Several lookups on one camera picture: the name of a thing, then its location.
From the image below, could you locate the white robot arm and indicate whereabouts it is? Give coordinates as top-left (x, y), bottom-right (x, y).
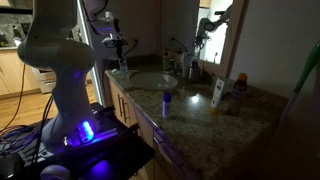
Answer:
top-left (18, 0), bottom-right (100, 152)

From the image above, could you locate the white oval sink basin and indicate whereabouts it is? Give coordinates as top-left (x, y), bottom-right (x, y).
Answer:
top-left (130, 72), bottom-right (178, 90)

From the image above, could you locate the wall mirror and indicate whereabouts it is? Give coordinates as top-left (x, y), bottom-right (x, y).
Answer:
top-left (193, 0), bottom-right (248, 77)

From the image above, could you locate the wooden vanity cabinet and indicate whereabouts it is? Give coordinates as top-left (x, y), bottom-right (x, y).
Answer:
top-left (109, 80), bottom-right (200, 180)

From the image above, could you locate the clear plastic bottle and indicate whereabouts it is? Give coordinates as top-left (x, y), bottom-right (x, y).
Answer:
top-left (119, 59), bottom-right (128, 73)

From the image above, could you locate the white bottle blue cap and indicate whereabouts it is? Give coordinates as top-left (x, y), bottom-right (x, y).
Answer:
top-left (162, 92), bottom-right (172, 118)

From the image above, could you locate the metal toothbrush holder cup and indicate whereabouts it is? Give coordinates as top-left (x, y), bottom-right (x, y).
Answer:
top-left (189, 61), bottom-right (200, 83)

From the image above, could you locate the green soap dispenser bottle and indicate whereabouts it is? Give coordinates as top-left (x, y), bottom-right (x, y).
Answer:
top-left (162, 49), bottom-right (170, 70)

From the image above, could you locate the brown spray bottle orange cap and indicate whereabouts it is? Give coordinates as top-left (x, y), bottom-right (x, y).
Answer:
top-left (228, 73), bottom-right (248, 115)

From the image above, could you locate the black power cable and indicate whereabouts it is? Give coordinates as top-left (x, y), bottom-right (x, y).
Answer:
top-left (101, 39), bottom-right (139, 79)

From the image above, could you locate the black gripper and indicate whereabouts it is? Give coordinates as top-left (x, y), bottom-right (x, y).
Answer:
top-left (101, 34), bottom-right (128, 59)

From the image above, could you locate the white tube yellow cap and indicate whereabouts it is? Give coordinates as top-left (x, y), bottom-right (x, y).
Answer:
top-left (211, 78), bottom-right (225, 113)

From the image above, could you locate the chrome sink faucet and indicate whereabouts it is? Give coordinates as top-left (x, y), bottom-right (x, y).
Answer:
top-left (169, 59), bottom-right (182, 75)

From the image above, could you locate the white electric toothbrush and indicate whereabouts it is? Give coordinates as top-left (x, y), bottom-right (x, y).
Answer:
top-left (182, 52), bottom-right (191, 78)

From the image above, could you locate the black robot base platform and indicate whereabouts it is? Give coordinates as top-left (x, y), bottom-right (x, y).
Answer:
top-left (0, 103), bottom-right (155, 180)

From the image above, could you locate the green handled mop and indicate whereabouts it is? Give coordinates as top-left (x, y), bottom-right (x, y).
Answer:
top-left (279, 40), bottom-right (320, 121)

